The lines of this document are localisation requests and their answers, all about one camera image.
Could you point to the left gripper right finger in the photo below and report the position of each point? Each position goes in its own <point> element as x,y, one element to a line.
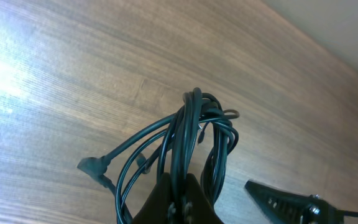
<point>285,207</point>

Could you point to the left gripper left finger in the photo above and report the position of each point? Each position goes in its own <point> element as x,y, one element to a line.
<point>160,208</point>

